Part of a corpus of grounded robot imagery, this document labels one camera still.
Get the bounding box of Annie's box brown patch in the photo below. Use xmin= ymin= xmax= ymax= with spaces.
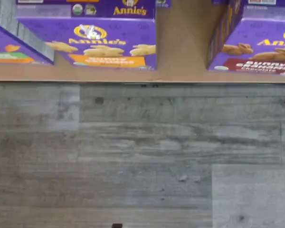
xmin=207 ymin=0 xmax=285 ymax=78

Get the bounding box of wooden shelf board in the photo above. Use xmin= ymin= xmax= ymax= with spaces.
xmin=0 ymin=0 xmax=285 ymax=84

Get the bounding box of Annie's box green patch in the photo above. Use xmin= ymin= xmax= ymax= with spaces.
xmin=0 ymin=0 xmax=55 ymax=66

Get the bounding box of Annie's box orange patch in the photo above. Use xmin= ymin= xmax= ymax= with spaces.
xmin=15 ymin=2 xmax=157 ymax=71

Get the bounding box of purple Annie's box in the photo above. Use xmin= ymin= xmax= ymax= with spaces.
xmin=212 ymin=0 xmax=285 ymax=6
xmin=15 ymin=0 xmax=172 ymax=9

